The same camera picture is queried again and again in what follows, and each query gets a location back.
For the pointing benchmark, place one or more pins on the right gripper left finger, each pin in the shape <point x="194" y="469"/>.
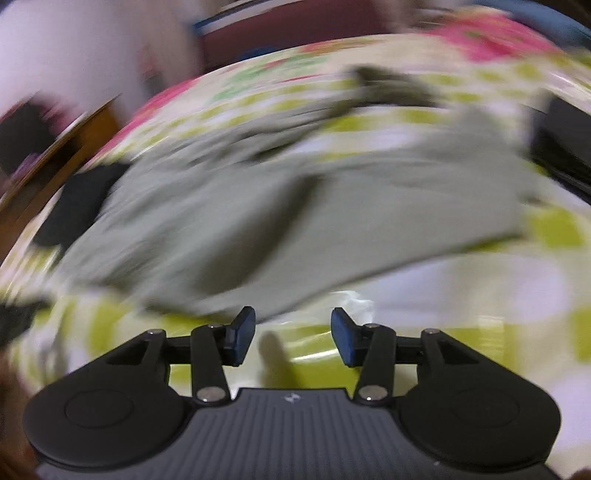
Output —
<point x="207" y="350"/>

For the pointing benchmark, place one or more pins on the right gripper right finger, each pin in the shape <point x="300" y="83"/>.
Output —
<point x="377" y="349"/>

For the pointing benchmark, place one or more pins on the grey-green pants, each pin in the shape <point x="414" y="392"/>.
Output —
<point x="225" y="220"/>

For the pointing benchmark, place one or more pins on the black folded garment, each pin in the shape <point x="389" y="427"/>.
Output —
<point x="78" y="205"/>

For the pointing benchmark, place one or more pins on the wooden side cabinet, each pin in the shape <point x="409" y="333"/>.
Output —
<point x="71" y="151"/>

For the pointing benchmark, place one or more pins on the dark grey folded garment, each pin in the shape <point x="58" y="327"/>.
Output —
<point x="561" y="145"/>

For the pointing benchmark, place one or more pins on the pink floral blanket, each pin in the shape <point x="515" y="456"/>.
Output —
<point x="485" y="37"/>

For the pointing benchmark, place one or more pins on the maroon window bench cushion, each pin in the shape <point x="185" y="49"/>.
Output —
<point x="256" y="28"/>

